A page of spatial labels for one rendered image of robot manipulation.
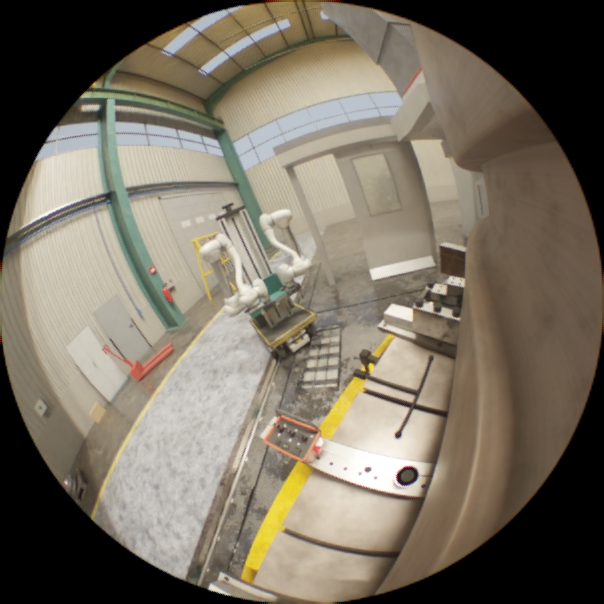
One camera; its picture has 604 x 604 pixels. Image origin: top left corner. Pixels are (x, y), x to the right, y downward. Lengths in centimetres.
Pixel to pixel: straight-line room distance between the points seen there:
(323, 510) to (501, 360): 104
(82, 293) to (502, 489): 701
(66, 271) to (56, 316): 132
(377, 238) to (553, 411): 310
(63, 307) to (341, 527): 688
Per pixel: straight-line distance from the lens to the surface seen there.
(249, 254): 206
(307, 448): 71
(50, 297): 683
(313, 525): 120
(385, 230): 319
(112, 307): 670
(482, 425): 37
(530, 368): 41
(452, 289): 126
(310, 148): 306
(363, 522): 115
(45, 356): 672
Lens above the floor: 144
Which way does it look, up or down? 26 degrees down
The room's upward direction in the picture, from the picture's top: 23 degrees counter-clockwise
